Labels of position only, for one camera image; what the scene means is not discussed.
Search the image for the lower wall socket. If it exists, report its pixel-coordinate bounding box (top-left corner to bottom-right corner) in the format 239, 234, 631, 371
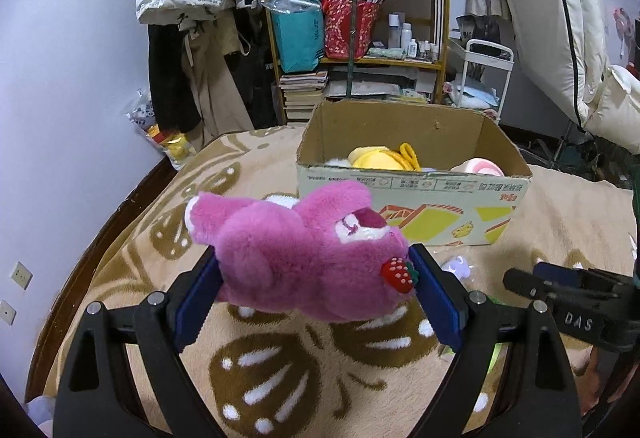
0, 301, 16, 325

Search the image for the cream folded mattress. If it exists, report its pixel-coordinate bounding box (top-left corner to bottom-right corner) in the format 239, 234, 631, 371
506, 0, 639, 154

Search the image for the pink swirl roll plush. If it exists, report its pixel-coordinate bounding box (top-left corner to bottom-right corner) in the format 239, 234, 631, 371
451, 158, 504, 177

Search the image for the wall socket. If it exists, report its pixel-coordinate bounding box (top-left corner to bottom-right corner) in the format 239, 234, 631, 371
10, 262, 32, 290
0, 301, 16, 325

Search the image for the purple toy in plastic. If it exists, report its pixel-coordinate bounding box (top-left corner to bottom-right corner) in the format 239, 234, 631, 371
439, 255, 474, 282

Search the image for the yellow plush toy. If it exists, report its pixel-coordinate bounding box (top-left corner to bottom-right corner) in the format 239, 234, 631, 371
347, 143, 421, 172

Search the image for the beige hanging coat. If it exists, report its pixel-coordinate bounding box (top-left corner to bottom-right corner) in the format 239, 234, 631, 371
182, 10, 254, 151

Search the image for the wooden shelf unit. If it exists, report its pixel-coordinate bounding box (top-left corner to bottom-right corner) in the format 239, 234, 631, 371
255, 0, 452, 124

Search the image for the cardboard box with yellow print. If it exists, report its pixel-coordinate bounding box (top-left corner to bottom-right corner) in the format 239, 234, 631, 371
296, 99, 533, 247

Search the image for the pink plush bear toy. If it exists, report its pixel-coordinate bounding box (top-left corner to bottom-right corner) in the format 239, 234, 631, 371
184, 180, 418, 323

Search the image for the green thin pole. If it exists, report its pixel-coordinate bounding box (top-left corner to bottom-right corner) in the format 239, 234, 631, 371
345, 0, 358, 99

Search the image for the red patterned gift bag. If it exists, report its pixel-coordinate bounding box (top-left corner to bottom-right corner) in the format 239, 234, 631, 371
321, 0, 381, 60

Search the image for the upper wall socket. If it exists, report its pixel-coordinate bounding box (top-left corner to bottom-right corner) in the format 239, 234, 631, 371
10, 262, 32, 290

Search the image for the teal shopping bag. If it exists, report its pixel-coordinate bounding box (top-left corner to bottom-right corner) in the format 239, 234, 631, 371
262, 0, 324, 73

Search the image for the stack of books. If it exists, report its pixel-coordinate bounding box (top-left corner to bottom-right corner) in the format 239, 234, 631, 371
278, 71, 329, 122

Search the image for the plastic bag with toys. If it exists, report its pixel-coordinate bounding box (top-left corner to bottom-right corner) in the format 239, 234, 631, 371
125, 90, 196, 171

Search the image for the white utility cart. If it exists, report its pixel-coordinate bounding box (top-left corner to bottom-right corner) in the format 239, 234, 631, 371
445, 38, 515, 122

